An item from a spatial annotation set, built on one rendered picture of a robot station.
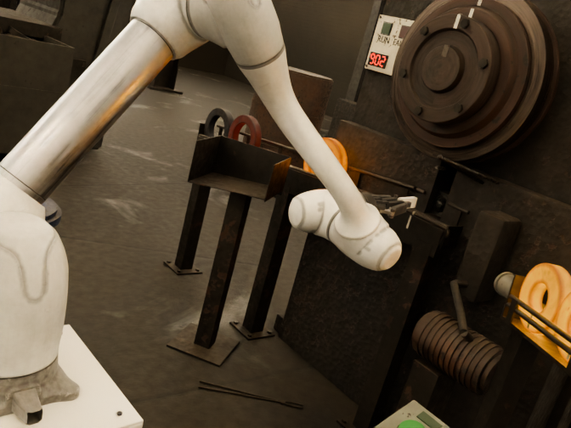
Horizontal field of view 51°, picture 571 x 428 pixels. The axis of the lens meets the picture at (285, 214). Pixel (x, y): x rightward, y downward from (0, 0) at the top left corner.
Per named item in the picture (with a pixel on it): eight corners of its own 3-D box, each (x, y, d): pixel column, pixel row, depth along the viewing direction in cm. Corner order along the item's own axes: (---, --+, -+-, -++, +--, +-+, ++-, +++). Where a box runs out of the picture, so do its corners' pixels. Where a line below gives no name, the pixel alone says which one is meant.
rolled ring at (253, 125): (258, 118, 229) (265, 119, 231) (231, 110, 242) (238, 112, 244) (250, 165, 232) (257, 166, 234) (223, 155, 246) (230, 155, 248)
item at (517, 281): (528, 323, 138) (544, 280, 136) (530, 324, 138) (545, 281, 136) (500, 318, 137) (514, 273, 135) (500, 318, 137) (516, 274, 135)
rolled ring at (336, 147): (332, 199, 199) (339, 199, 201) (347, 145, 194) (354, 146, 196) (297, 180, 212) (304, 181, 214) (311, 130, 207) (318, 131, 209)
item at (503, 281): (512, 297, 146) (520, 274, 145) (530, 310, 138) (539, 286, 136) (490, 292, 145) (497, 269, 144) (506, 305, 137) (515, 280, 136)
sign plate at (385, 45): (368, 69, 205) (383, 15, 200) (426, 85, 187) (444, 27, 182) (363, 67, 203) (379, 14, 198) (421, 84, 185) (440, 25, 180)
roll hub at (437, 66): (397, 109, 172) (427, 10, 164) (477, 137, 152) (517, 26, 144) (384, 107, 168) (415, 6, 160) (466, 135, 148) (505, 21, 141)
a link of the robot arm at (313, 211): (322, 218, 156) (355, 242, 147) (275, 222, 146) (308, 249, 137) (333, 181, 152) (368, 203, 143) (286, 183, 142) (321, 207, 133)
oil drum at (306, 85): (276, 167, 525) (302, 67, 501) (319, 191, 484) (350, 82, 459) (221, 163, 486) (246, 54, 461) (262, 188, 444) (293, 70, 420)
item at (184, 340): (178, 318, 224) (220, 135, 204) (241, 343, 219) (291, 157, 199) (152, 340, 205) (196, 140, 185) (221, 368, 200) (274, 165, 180)
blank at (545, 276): (545, 256, 135) (531, 254, 134) (585, 278, 119) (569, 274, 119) (522, 320, 137) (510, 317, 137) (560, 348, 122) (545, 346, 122)
